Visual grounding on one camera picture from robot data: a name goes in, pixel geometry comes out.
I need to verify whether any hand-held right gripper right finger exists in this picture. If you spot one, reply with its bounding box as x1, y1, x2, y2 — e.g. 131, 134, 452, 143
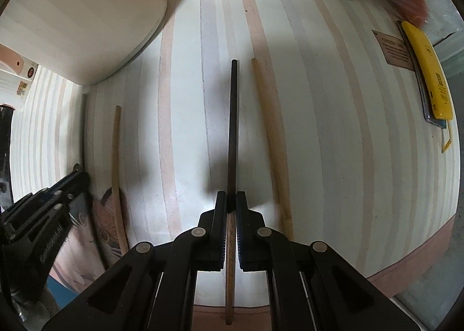
235, 190, 421, 331

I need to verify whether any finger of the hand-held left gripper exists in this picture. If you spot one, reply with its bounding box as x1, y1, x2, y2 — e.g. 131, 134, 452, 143
36, 163, 90, 205

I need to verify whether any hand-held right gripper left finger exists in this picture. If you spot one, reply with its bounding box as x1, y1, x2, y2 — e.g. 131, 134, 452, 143
40, 190, 229, 331

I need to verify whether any black chopstick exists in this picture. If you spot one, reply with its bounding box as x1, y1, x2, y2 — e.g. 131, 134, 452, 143
224, 59, 240, 326
81, 93, 88, 174

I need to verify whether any cream utensil holder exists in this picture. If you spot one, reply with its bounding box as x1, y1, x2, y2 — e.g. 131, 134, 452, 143
0, 0, 177, 86

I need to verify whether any light wooden chopstick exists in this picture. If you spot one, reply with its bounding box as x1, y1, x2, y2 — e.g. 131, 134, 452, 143
110, 106, 130, 256
251, 57, 295, 241

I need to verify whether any striped cat print tablecloth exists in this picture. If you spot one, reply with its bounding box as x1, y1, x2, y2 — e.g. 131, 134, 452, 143
0, 0, 457, 331

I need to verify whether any clear plastic bag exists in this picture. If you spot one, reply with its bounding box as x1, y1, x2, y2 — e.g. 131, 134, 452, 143
377, 0, 430, 27

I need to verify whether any yellow cable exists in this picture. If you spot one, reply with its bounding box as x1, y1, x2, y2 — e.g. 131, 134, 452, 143
440, 119, 454, 153

